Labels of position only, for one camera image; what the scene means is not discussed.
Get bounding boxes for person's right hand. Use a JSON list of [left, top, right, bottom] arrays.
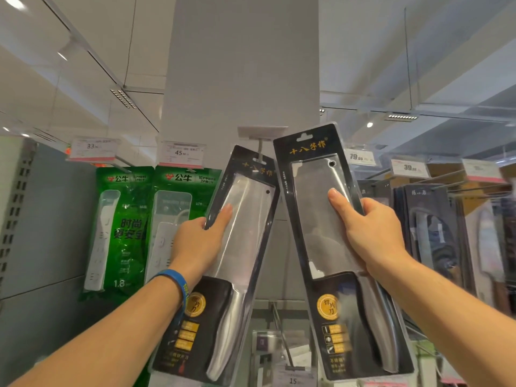
[[327, 188, 416, 278]]

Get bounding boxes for person's left hand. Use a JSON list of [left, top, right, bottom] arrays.
[[168, 203, 234, 289]]

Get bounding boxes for packaged cleaver wooden handle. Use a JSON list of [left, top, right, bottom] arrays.
[[357, 179, 395, 208]]

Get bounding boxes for packaged round black knife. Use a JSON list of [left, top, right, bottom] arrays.
[[393, 184, 464, 288]]

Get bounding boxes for black packaged cleaver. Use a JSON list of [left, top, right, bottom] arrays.
[[273, 123, 416, 382]]

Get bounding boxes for white flip price tag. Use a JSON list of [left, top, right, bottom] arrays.
[[238, 125, 288, 140]]

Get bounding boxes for grey metal display shelf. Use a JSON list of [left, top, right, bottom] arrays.
[[0, 132, 516, 387]]

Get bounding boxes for person's left forearm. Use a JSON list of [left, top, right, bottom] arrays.
[[10, 274, 190, 387]]

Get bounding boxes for person's right forearm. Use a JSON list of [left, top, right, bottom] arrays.
[[367, 257, 516, 387]]

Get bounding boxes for blue wristband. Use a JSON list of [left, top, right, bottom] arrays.
[[151, 269, 190, 319]]

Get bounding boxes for brown cardboard box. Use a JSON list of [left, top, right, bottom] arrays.
[[423, 161, 505, 194]]

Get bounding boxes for white track spot light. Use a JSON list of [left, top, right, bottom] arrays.
[[56, 38, 81, 62]]

